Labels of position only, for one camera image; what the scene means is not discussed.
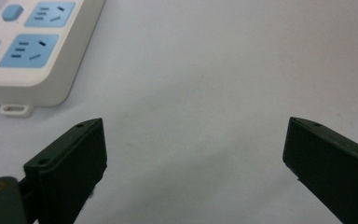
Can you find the white power strip blue sockets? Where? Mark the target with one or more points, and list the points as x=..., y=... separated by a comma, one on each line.
x=28, y=46

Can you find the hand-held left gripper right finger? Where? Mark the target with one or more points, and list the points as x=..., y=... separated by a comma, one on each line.
x=332, y=165

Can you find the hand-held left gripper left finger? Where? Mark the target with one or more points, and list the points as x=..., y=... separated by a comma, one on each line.
x=65, y=174

